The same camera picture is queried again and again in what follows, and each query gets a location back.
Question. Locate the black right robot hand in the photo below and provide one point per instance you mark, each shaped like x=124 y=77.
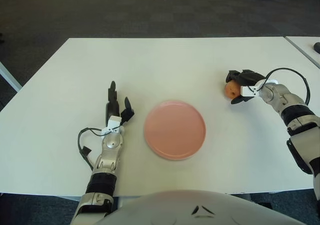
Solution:
x=250 y=78

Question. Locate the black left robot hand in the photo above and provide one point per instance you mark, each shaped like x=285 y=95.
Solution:
x=112 y=107

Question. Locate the yellow-red apple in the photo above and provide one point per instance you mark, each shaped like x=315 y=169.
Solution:
x=232 y=90

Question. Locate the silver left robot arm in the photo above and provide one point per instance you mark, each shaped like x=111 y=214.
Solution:
x=111 y=145

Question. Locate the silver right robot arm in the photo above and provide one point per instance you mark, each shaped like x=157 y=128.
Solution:
x=295 y=112

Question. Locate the round pink plate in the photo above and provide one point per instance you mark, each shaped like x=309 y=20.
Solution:
x=174 y=129

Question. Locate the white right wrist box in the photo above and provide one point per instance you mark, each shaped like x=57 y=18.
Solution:
x=248 y=91

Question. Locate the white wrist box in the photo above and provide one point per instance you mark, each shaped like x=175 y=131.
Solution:
x=113 y=123
x=248 y=91

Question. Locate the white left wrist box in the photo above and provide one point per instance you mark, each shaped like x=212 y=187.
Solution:
x=113 y=123

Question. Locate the grey handheld controller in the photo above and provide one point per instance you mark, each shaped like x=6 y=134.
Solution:
x=317 y=45

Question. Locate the grey robot torso shell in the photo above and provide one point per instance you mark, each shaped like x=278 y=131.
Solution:
x=200 y=210

